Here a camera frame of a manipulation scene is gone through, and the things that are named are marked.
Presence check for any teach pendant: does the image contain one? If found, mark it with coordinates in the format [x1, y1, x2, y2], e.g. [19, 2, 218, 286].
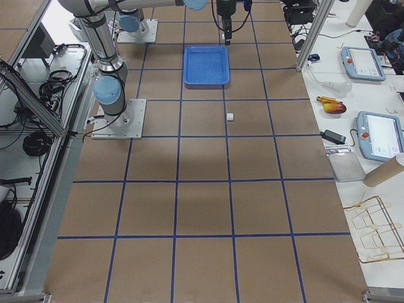
[341, 47, 386, 82]
[356, 111, 403, 162]

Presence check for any cardboard tube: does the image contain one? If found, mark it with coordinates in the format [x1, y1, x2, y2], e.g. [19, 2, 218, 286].
[363, 153, 403, 187]

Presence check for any far teach pendant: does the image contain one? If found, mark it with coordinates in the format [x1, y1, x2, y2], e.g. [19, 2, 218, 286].
[341, 47, 386, 82]

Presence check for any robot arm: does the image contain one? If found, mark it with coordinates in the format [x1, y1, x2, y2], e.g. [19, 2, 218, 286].
[119, 8, 149, 36]
[59, 0, 207, 73]

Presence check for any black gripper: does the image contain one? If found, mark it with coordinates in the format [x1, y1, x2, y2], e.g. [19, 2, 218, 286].
[216, 0, 236, 45]

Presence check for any mango fruit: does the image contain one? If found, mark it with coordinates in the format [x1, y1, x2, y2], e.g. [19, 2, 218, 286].
[323, 102, 347, 114]

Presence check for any blue plastic tray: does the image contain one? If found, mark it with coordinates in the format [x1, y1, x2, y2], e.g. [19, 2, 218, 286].
[183, 45, 230, 89]

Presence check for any brass cylinder tool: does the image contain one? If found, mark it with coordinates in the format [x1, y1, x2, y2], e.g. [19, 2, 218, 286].
[316, 96, 339, 104]

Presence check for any aluminium frame post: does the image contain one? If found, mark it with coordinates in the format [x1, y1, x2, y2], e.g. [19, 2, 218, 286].
[295, 0, 335, 71]

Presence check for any near teach pendant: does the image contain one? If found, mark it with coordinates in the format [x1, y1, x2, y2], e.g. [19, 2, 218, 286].
[356, 111, 403, 162]

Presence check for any clear plastic lidded box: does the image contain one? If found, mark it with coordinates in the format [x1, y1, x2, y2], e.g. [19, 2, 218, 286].
[328, 152, 365, 182]

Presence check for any black power adapter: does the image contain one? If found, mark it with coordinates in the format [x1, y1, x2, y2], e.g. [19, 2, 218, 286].
[320, 129, 346, 145]

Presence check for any brass wire rack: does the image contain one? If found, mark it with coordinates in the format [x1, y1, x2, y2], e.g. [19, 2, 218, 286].
[344, 196, 403, 264]

